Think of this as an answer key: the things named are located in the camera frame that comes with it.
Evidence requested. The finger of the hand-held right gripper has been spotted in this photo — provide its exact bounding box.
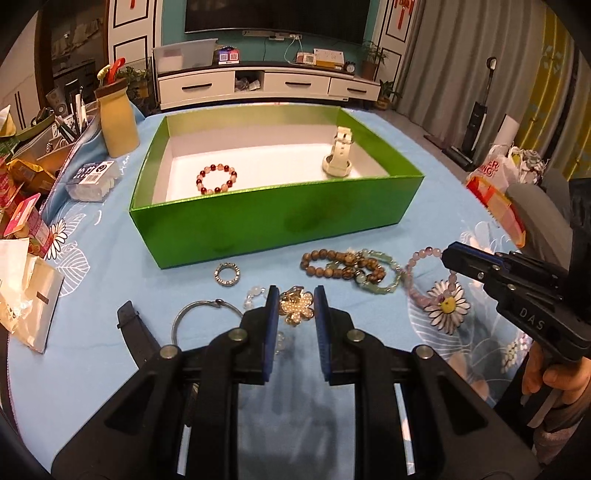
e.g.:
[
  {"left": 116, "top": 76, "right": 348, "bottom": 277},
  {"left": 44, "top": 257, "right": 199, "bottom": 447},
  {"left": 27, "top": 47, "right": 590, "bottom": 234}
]
[
  {"left": 442, "top": 253, "right": 497, "bottom": 286},
  {"left": 444, "top": 241, "right": 505, "bottom": 271}
]

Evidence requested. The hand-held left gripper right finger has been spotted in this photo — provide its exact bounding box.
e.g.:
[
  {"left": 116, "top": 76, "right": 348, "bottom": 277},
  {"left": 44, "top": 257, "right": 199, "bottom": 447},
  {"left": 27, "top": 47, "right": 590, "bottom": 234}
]
[{"left": 314, "top": 285, "right": 539, "bottom": 480}]

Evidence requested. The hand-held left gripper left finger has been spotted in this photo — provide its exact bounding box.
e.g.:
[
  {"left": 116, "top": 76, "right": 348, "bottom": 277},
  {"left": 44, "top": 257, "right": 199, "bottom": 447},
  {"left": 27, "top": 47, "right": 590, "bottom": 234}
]
[{"left": 51, "top": 285, "right": 281, "bottom": 480}]

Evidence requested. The pearl flower brooch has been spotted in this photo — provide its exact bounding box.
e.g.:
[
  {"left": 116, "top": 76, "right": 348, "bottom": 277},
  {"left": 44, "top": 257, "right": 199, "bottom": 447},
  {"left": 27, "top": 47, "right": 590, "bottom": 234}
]
[{"left": 277, "top": 286, "right": 317, "bottom": 328}]

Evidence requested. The clear bead bracelet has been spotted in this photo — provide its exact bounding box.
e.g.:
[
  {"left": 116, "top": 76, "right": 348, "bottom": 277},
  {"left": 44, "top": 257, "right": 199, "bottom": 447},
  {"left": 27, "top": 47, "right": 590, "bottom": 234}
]
[{"left": 243, "top": 285, "right": 294, "bottom": 355}]

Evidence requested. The pink bead bracelet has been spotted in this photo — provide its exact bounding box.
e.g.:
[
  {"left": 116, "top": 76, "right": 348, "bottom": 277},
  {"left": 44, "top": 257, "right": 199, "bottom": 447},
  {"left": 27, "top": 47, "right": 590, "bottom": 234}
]
[{"left": 403, "top": 248, "right": 462, "bottom": 315}]

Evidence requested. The brown wooden bead bracelet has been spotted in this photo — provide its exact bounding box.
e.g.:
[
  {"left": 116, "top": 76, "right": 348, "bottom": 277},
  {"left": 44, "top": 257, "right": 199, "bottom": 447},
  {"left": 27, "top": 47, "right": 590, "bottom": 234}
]
[{"left": 300, "top": 249, "right": 352, "bottom": 278}]

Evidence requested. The green jade bracelet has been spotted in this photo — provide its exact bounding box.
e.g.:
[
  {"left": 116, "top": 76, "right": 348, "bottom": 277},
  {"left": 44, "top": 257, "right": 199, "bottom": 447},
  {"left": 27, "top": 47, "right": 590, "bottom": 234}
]
[{"left": 353, "top": 249, "right": 404, "bottom": 294}]

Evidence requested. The dark patterned bead bracelet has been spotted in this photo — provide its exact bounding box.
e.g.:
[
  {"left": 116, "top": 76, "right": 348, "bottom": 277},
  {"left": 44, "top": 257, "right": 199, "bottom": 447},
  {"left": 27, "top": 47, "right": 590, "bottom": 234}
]
[{"left": 330, "top": 251, "right": 386, "bottom": 284}]

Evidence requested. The silver beaded ring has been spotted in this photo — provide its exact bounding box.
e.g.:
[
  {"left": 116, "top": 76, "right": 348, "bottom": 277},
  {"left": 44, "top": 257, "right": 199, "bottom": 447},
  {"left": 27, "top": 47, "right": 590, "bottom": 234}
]
[{"left": 213, "top": 261, "right": 241, "bottom": 287}]

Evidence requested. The silver bangle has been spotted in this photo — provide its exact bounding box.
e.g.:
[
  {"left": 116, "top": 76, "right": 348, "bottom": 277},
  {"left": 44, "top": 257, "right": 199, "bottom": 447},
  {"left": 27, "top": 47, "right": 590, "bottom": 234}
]
[{"left": 171, "top": 299, "right": 245, "bottom": 347}]

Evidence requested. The green cardboard box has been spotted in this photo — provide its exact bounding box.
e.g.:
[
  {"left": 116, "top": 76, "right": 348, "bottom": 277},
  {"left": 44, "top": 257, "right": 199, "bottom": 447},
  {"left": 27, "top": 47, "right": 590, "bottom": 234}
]
[{"left": 129, "top": 105, "right": 426, "bottom": 270}]

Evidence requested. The person's right forearm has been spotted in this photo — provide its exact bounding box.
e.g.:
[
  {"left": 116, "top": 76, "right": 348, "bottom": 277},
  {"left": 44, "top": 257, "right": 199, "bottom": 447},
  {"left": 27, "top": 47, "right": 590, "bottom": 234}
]
[{"left": 533, "top": 404, "right": 589, "bottom": 468}]

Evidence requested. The person's right hand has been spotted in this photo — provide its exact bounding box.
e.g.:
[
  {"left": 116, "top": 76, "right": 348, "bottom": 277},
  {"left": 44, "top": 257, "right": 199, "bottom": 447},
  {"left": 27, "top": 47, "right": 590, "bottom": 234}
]
[{"left": 522, "top": 344, "right": 586, "bottom": 411}]

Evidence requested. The white and orange plastic bag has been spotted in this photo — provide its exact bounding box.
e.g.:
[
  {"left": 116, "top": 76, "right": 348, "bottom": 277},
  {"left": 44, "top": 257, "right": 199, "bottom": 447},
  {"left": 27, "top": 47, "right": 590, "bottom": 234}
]
[{"left": 465, "top": 144, "right": 528, "bottom": 243}]

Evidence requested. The grey cushioned chair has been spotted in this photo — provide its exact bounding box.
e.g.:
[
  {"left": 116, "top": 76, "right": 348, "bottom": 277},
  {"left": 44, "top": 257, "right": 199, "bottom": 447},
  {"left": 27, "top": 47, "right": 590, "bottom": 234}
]
[{"left": 505, "top": 168, "right": 575, "bottom": 271}]

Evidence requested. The white paper roll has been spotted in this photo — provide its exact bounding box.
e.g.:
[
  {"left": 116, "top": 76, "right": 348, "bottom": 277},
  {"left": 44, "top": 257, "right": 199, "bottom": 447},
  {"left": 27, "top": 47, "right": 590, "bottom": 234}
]
[{"left": 495, "top": 115, "right": 519, "bottom": 149}]

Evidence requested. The upright vacuum cleaner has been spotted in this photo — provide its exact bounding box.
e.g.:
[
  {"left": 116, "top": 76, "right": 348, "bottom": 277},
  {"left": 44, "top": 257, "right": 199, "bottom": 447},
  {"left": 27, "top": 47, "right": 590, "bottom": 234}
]
[{"left": 449, "top": 56, "right": 498, "bottom": 164}]

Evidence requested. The white wrist watch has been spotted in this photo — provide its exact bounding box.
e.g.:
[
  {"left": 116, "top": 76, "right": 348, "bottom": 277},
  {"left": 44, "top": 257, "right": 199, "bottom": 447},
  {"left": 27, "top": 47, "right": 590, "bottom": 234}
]
[{"left": 322, "top": 126, "right": 355, "bottom": 178}]

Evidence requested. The small potted plant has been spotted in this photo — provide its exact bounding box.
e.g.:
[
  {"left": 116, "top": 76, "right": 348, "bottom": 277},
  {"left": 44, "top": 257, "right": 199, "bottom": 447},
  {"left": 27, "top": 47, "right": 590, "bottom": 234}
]
[{"left": 375, "top": 80, "right": 403, "bottom": 112}]

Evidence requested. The blue floral tablecloth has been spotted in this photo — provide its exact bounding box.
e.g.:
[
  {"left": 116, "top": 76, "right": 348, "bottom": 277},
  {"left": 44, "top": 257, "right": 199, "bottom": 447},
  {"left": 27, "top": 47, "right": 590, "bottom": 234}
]
[{"left": 7, "top": 104, "right": 532, "bottom": 480}]

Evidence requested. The grey curtain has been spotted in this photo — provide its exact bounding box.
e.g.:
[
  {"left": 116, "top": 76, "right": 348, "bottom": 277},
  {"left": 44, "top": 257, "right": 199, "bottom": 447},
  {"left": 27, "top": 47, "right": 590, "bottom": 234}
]
[{"left": 396, "top": 0, "right": 534, "bottom": 155}]

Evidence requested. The yellow patterned curtain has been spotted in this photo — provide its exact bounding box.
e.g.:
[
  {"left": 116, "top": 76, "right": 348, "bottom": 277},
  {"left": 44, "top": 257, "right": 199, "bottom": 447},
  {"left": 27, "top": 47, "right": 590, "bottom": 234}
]
[{"left": 524, "top": 9, "right": 580, "bottom": 171}]

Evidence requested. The tall potted plant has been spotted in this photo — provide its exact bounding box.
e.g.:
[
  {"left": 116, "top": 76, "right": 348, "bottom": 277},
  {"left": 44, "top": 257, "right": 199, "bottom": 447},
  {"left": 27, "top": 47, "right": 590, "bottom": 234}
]
[{"left": 361, "top": 41, "right": 389, "bottom": 81}]

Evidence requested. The clear plastic swab box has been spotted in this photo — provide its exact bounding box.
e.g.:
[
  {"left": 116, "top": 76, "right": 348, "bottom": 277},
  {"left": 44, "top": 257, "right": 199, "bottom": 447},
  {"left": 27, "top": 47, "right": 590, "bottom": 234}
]
[{"left": 65, "top": 159, "right": 123, "bottom": 204}]

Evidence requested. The white packet with brown tab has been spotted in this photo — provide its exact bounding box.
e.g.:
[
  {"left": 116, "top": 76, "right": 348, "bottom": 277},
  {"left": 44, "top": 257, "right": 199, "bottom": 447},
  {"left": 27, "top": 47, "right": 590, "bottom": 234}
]
[{"left": 9, "top": 256, "right": 64, "bottom": 354}]

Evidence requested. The white flat box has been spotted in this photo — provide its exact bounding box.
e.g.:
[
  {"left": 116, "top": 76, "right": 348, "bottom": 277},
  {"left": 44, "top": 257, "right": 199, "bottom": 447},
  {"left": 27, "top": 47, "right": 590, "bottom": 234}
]
[{"left": 314, "top": 48, "right": 345, "bottom": 70}]

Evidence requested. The white television cabinet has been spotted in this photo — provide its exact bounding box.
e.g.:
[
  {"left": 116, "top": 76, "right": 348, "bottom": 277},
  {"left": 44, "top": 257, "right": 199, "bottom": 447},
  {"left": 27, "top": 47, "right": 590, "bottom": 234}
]
[{"left": 154, "top": 62, "right": 393, "bottom": 112}]

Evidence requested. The yellow cup with utensils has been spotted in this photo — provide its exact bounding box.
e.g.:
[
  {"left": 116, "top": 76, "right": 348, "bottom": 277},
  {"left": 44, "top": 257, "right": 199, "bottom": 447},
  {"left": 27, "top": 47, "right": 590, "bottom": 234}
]
[{"left": 95, "top": 58, "right": 139, "bottom": 158}]

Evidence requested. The pink snack box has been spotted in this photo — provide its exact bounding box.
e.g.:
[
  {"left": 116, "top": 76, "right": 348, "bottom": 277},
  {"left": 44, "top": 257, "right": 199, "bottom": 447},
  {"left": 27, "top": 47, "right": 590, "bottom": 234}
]
[{"left": 4, "top": 194, "right": 51, "bottom": 257}]

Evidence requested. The white paper bag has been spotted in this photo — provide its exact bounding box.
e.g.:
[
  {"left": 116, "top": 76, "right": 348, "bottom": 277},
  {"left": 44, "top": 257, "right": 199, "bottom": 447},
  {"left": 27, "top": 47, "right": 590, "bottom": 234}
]
[{"left": 0, "top": 237, "right": 31, "bottom": 280}]

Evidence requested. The translucent plastic storage bin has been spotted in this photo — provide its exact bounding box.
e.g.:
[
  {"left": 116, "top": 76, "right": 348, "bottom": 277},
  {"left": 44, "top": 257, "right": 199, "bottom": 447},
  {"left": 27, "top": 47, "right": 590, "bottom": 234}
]
[{"left": 153, "top": 39, "right": 218, "bottom": 75}]

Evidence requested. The yellow snack packet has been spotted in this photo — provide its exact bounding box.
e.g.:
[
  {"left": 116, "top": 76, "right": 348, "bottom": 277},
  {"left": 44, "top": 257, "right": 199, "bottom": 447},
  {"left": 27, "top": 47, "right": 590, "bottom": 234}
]
[{"left": 9, "top": 159, "right": 58, "bottom": 195}]

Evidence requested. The pen holder with pens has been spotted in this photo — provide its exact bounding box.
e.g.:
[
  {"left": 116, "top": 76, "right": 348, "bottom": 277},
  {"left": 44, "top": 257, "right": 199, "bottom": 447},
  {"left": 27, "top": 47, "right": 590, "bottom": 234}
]
[{"left": 46, "top": 78, "right": 100, "bottom": 158}]

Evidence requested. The white power strip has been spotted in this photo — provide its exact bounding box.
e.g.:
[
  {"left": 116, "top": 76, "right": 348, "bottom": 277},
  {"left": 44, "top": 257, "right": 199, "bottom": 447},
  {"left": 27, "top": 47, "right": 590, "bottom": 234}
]
[{"left": 243, "top": 30, "right": 303, "bottom": 41}]

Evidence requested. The black television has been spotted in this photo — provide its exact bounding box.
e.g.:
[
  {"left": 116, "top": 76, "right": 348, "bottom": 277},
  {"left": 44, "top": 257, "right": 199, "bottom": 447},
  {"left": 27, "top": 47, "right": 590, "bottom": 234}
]
[{"left": 185, "top": 0, "right": 372, "bottom": 34}]

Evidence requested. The dark display cabinet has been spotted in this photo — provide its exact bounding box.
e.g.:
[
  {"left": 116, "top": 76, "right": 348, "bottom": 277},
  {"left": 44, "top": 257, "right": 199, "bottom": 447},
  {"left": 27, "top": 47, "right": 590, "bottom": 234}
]
[{"left": 39, "top": 0, "right": 112, "bottom": 114}]

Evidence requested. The red bead bracelet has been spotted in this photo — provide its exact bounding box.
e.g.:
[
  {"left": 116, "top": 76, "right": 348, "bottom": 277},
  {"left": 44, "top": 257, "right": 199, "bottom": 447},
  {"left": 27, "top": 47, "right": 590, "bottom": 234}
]
[{"left": 195, "top": 164, "right": 239, "bottom": 195}]

